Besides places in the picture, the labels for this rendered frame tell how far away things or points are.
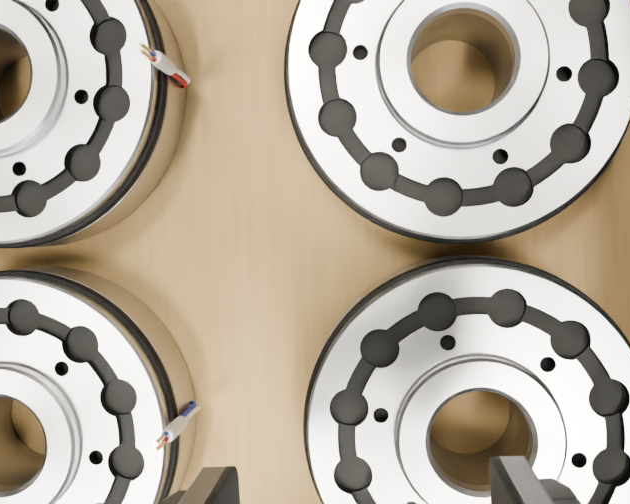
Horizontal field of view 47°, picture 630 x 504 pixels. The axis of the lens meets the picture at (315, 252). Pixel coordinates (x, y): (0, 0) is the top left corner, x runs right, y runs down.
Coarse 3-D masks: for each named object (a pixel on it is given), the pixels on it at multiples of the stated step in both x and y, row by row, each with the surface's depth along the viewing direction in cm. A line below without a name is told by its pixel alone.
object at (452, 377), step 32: (416, 384) 21; (448, 384) 20; (480, 384) 20; (512, 384) 20; (544, 384) 21; (416, 416) 21; (544, 416) 20; (416, 448) 21; (544, 448) 20; (416, 480) 21; (448, 480) 21
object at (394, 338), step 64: (384, 320) 21; (448, 320) 21; (512, 320) 21; (576, 320) 21; (320, 384) 21; (384, 384) 21; (576, 384) 21; (320, 448) 21; (384, 448) 21; (576, 448) 21
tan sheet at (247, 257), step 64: (192, 0) 24; (256, 0) 24; (192, 64) 24; (256, 64) 24; (448, 64) 24; (192, 128) 25; (256, 128) 24; (192, 192) 25; (256, 192) 24; (320, 192) 24; (0, 256) 25; (64, 256) 25; (128, 256) 25; (192, 256) 25; (256, 256) 24; (320, 256) 24; (384, 256) 24; (512, 256) 24; (576, 256) 24; (192, 320) 25; (256, 320) 25; (320, 320) 24; (256, 384) 25; (256, 448) 25; (448, 448) 24
